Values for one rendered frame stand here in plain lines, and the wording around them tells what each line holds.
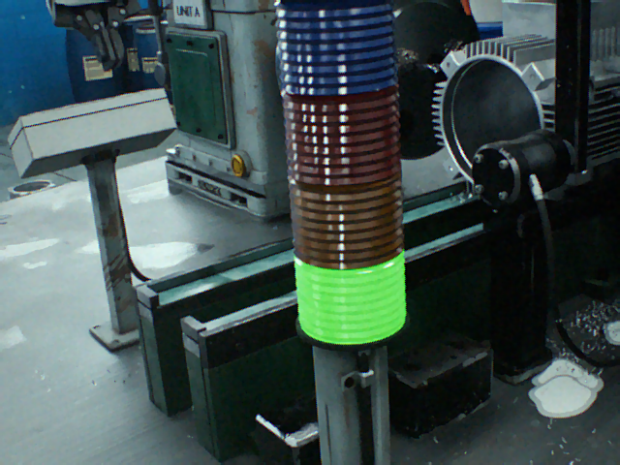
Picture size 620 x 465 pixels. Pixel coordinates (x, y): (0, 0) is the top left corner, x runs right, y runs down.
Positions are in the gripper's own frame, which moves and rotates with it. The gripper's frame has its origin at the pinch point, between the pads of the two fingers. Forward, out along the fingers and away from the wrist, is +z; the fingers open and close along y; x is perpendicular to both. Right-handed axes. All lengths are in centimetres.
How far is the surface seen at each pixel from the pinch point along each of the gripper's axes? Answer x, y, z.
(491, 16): 116, 193, -35
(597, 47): -28, 45, 18
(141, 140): -1.5, -0.3, 11.6
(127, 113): -3.5, -1.8, 8.8
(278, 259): -11.4, 5.6, 29.3
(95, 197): 2.1, -6.3, 15.8
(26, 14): 494, 158, -223
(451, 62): -17.9, 32.2, 14.3
